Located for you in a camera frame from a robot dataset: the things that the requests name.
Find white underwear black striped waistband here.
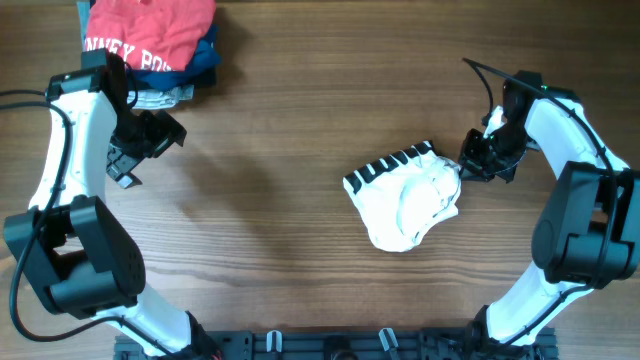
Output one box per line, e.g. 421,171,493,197
343,141,461,253

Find navy blue folded garment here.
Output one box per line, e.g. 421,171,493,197
129,24,221,91

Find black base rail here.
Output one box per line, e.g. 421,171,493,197
113,327,559,360

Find right black cable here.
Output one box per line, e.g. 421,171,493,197
461,57,621,351

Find black cable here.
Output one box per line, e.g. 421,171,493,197
461,57,621,351
0,89,171,356

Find right grey rail clip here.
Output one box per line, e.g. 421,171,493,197
378,327,398,353

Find left black cable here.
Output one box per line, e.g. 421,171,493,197
0,89,171,356

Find left grey rail clip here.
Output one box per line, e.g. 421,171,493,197
265,330,283,353

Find light grey folded jeans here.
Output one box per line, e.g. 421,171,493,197
76,1,195,110

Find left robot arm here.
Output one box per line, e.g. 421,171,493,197
3,49,221,359

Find red folded t-shirt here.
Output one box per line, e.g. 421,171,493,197
83,0,216,72

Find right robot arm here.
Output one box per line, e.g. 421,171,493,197
458,71,639,358

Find black folded garment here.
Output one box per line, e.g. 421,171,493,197
189,67,217,88

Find grey rail clip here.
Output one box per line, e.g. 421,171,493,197
265,330,283,353
378,327,398,353

